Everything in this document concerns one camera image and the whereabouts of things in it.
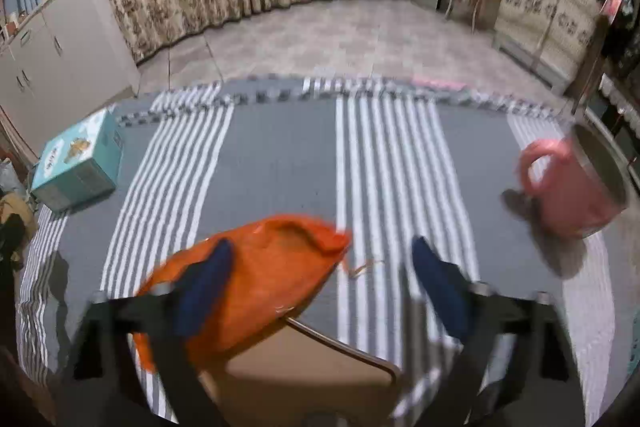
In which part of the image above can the tan cardboard box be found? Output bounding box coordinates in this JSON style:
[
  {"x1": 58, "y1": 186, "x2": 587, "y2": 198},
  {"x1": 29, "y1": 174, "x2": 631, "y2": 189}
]
[{"x1": 200, "y1": 317, "x2": 404, "y2": 427}]

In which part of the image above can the cabinet with woven cover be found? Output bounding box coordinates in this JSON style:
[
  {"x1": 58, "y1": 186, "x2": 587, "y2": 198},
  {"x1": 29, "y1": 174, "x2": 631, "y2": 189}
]
[{"x1": 492, "y1": 0, "x2": 609, "y2": 96}]

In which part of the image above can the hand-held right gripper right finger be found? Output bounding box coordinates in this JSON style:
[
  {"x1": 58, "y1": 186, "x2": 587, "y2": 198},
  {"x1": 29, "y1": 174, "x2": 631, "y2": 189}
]
[{"x1": 411, "y1": 235, "x2": 587, "y2": 427}]

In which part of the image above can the white cabinet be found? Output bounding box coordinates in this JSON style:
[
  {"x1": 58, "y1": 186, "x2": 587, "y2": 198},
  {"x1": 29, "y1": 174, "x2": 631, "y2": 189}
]
[{"x1": 0, "y1": 0, "x2": 141, "y2": 148}]

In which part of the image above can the pink cup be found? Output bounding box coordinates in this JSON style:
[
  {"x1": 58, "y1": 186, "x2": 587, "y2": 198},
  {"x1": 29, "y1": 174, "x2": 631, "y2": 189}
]
[{"x1": 519, "y1": 123, "x2": 630, "y2": 241}]

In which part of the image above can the teal tissue box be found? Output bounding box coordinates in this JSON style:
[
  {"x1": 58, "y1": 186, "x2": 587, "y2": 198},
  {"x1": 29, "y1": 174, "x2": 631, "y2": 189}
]
[{"x1": 30, "y1": 108, "x2": 125, "y2": 212}]

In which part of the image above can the row of hanging clothes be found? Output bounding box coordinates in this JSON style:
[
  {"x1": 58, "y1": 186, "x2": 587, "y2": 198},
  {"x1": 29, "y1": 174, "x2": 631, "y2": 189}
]
[{"x1": 602, "y1": 0, "x2": 640, "y2": 78}]

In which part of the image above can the dark bag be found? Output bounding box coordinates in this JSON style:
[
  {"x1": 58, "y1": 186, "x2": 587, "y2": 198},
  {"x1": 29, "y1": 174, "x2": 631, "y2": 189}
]
[{"x1": 0, "y1": 187, "x2": 39, "y2": 269}]

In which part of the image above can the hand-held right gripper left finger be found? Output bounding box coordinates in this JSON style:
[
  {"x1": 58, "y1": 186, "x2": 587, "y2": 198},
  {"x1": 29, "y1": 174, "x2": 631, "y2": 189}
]
[{"x1": 65, "y1": 238, "x2": 237, "y2": 427}]

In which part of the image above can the orange plastic bag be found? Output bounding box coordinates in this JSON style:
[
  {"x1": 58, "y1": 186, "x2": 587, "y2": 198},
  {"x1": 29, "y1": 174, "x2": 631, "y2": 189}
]
[{"x1": 132, "y1": 215, "x2": 354, "y2": 376}]

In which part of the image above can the grey white striped sheet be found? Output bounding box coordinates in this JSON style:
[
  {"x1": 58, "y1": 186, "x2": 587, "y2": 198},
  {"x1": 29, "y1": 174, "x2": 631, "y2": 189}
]
[{"x1": 15, "y1": 74, "x2": 617, "y2": 427}]

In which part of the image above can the thin orange strip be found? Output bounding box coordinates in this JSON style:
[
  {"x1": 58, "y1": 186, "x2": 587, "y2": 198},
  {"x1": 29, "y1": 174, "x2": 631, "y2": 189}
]
[{"x1": 347, "y1": 259, "x2": 386, "y2": 281}]

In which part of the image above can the dark cabinet with lace cloth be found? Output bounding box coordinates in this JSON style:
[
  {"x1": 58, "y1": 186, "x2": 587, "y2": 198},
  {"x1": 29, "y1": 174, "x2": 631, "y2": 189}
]
[{"x1": 597, "y1": 74, "x2": 640, "y2": 168}]

